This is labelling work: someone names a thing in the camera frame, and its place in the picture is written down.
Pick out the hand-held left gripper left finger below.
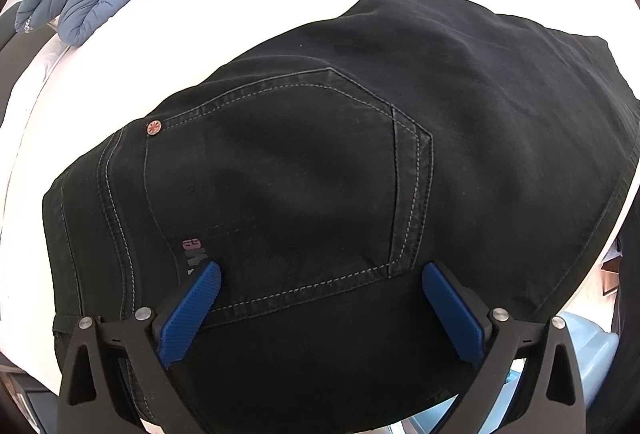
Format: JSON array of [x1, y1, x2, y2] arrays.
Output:
[[57, 260, 223, 434]]

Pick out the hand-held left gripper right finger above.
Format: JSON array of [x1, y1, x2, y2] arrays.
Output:
[[421, 261, 587, 434]]

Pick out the black denim pants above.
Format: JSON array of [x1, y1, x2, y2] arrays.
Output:
[[42, 0, 640, 434]]

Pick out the light blue plastic stool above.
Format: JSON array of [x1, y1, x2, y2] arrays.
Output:
[[500, 311, 622, 421]]

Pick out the person's dark clothing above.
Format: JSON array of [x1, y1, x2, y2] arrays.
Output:
[[610, 234, 640, 434]]

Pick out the grey padded headboard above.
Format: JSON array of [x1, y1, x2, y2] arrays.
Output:
[[0, 1, 56, 56]]

